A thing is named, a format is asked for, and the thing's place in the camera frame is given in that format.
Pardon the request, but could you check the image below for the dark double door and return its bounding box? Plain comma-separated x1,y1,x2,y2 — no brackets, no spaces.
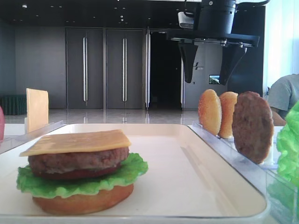
66,28,144,109

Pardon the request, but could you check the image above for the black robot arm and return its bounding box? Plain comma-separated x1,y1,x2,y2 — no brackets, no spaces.
167,0,268,85

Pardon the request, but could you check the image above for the green lettuce leaf on burger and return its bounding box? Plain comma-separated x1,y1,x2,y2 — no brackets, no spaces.
16,153,149,199

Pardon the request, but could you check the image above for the clear acrylic rack left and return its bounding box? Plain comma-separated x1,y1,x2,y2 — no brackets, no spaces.
0,121,65,154

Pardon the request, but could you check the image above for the sesame top bun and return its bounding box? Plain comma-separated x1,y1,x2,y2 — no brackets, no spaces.
198,89,221,136

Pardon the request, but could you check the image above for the red food piece left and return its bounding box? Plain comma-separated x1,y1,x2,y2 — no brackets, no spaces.
0,107,5,141

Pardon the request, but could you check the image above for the red tomato slice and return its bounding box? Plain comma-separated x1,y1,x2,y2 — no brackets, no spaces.
33,163,121,180

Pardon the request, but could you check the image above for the cream plastic serving tray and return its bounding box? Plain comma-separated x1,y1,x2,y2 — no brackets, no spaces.
0,124,270,224

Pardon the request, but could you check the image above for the brown meat patty on burger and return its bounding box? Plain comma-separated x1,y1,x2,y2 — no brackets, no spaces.
28,147,129,174

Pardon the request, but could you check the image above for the bottom bun slice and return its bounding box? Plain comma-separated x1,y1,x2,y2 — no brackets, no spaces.
33,184,134,215

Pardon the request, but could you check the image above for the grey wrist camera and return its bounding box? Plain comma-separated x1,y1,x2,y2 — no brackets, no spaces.
178,12,195,29

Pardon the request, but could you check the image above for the upright yellow cheese slice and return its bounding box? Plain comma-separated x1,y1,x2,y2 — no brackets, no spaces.
26,88,49,133

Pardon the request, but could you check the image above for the green lettuce in rack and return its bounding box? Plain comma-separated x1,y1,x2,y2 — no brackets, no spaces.
268,103,299,211

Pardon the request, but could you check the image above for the clear acrylic rack right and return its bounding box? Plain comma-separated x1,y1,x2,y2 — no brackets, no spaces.
189,121,299,224

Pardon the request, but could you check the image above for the clear acrylic rack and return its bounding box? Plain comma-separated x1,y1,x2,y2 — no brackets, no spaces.
189,121,299,224
0,121,65,154

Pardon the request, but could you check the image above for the small wall screen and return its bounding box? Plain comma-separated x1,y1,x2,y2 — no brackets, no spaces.
209,75,220,84

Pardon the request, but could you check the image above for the upright brown meat patty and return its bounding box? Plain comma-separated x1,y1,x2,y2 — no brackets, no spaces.
232,91,274,164

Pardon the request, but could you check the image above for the green draped table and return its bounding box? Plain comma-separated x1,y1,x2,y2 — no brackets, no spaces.
0,95,27,115

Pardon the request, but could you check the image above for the white patty holder clip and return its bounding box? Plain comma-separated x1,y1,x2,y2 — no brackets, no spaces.
259,137,279,170

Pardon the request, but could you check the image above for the seated man in grey shirt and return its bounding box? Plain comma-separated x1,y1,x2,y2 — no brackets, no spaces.
268,74,299,126

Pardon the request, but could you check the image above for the yellow cheese slice on burger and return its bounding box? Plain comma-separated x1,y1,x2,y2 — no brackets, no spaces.
20,130,131,157

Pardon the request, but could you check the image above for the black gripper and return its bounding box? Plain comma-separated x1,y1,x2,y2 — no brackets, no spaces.
166,29,260,85

